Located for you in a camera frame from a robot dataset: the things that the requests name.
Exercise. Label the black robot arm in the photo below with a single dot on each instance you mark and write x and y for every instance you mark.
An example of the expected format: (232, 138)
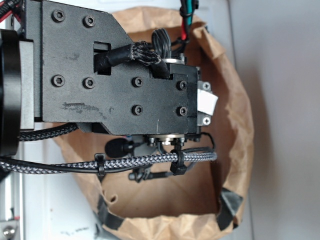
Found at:
(78, 66)

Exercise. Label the small black microphone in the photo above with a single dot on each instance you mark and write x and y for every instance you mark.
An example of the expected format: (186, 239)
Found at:
(118, 147)

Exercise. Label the brown paper bag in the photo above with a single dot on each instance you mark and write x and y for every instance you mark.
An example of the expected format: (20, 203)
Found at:
(208, 201)

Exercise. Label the aluminium frame rail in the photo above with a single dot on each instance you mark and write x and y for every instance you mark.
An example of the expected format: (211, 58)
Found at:
(11, 206)

